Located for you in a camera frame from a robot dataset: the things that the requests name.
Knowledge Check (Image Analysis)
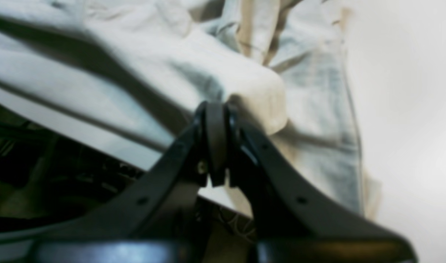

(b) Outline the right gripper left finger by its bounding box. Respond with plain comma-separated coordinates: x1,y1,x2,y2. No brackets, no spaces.
0,102,227,263

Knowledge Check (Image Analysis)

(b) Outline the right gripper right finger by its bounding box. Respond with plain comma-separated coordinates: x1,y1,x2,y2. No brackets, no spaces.
225,104,417,263

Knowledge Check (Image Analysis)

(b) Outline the light grey t-shirt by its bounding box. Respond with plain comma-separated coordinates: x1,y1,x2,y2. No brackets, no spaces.
0,0,380,219

